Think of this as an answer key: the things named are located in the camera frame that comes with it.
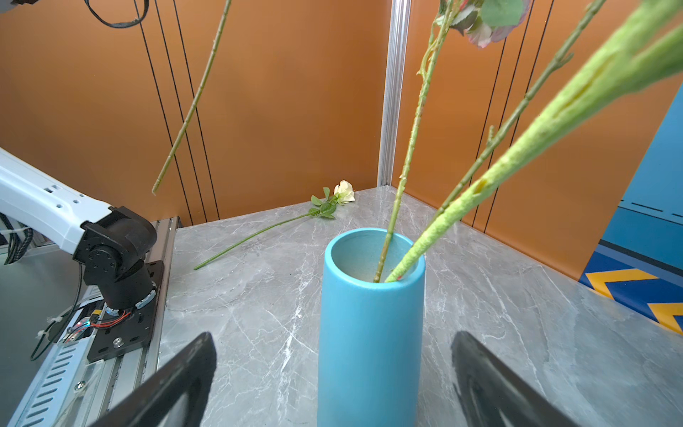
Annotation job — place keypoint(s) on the aluminium corner post left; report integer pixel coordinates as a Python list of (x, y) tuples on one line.
[(393, 85)]

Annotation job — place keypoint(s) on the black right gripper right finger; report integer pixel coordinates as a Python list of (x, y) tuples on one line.
[(491, 394)]

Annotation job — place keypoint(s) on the pink rose bud stem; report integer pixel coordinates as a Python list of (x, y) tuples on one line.
[(450, 13)]

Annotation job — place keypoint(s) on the green circuit board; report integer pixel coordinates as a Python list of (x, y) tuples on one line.
[(83, 327)]

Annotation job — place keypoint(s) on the orange gerbera flower stem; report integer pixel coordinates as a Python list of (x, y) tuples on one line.
[(193, 107)]

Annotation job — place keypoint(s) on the white rose flower stem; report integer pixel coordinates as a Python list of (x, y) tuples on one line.
[(634, 57)]

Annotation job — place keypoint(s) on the teal ceramic vase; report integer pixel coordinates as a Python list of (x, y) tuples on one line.
[(370, 336)]

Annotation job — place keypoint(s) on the aluminium front rail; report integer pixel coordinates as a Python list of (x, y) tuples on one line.
[(68, 390)]

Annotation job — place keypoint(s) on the large cream rose stem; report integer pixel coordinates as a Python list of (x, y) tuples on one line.
[(343, 193)]

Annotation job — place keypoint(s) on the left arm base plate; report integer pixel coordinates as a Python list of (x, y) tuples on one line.
[(135, 331)]

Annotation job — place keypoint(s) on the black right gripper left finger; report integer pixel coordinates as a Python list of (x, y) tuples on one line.
[(176, 395)]

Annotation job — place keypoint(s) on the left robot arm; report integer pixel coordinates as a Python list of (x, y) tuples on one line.
[(111, 242)]

